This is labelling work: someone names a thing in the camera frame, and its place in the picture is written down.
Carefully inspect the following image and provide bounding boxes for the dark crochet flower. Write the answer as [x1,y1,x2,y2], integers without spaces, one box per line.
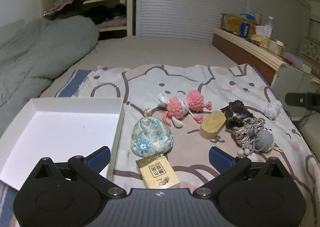
[220,100,254,131]

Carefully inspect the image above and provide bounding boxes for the blue pepsi can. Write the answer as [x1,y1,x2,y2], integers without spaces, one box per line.
[239,22,250,38]

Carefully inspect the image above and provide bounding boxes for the cartoon cat patterned cloth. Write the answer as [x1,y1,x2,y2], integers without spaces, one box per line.
[56,64,319,226]

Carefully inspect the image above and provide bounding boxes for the pink crochet doll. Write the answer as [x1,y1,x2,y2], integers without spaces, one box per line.
[158,90,212,128]

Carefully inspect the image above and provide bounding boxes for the clear plastic bottle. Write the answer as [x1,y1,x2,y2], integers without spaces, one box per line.
[265,16,273,29]

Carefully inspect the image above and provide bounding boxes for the wooden headboard ledge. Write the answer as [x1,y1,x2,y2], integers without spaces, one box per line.
[212,28,287,84]

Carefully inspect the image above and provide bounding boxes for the brown cardboard box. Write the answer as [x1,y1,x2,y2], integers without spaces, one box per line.
[220,13,257,37]

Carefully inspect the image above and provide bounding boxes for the white jar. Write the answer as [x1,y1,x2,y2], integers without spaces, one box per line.
[274,40,286,56]

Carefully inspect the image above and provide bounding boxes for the white cardboard box tray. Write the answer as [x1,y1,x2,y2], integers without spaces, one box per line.
[1,97,124,190]

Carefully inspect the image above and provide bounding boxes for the cream wall shelf unit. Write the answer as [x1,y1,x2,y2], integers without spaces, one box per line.
[41,0,135,40]

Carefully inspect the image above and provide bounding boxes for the grey-green duvet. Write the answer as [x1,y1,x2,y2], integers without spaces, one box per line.
[1,16,99,133]

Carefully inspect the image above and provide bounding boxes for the yellow card box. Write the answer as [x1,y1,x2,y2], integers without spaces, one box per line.
[136,153,181,189]

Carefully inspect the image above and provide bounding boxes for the white speckled crochet toy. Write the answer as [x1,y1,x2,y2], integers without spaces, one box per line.
[264,100,283,120]

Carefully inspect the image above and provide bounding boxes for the oval wooden block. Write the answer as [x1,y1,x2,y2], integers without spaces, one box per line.
[199,111,227,140]

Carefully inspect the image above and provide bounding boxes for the floral blue fabric pouch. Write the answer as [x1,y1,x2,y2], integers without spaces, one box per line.
[130,109,174,158]

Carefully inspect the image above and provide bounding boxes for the tissue pack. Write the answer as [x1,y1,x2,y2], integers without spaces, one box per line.
[255,25,272,38]

